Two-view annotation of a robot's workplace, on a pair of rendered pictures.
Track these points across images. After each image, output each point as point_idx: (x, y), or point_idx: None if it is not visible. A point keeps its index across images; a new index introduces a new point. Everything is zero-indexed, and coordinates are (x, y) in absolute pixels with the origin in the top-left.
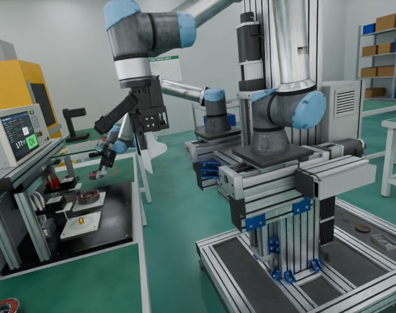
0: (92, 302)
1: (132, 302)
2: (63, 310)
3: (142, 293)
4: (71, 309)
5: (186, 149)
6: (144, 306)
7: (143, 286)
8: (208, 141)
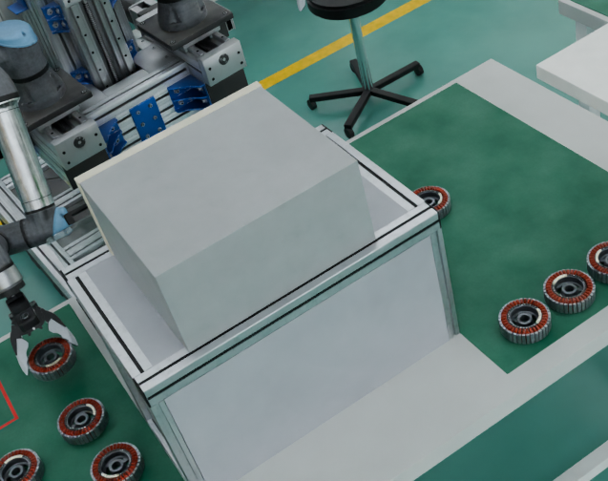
0: (382, 161)
1: (370, 136)
2: (398, 176)
3: (359, 136)
4: (394, 170)
5: (75, 146)
6: (372, 129)
7: (351, 140)
8: (76, 106)
